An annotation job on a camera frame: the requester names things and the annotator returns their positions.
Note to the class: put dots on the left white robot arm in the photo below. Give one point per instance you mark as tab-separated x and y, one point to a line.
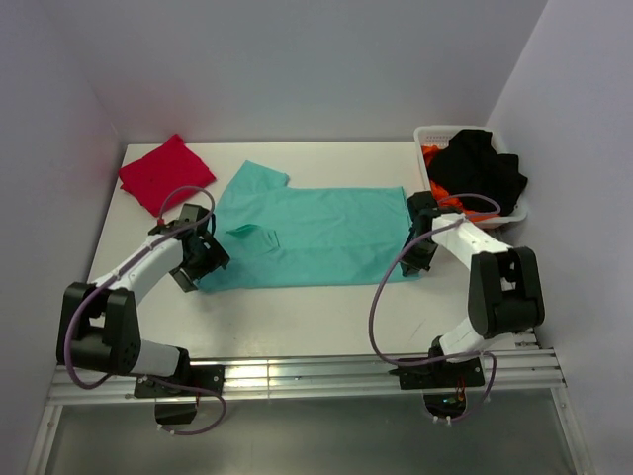
99	328

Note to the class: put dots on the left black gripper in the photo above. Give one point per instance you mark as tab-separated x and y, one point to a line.
215	257

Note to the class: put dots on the folded red t-shirt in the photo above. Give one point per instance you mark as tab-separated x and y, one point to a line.
152	178

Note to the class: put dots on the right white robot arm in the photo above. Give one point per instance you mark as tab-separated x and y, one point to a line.
504	293

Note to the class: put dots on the white plastic basket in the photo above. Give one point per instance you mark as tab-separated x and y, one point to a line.
440	135

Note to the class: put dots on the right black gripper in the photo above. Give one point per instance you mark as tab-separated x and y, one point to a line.
411	264

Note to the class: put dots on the aluminium mounting rail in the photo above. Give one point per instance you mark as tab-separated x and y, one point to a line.
276	378

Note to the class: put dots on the teal t-shirt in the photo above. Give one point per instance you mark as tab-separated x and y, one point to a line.
279	236

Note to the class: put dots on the black t-shirt in basket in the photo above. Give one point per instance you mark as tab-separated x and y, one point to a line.
469	168

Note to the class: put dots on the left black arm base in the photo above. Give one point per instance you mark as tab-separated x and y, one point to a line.
176	403

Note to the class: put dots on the orange t-shirt in basket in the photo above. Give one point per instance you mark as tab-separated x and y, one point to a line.
442	195

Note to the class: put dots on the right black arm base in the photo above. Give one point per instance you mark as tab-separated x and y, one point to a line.
453	379

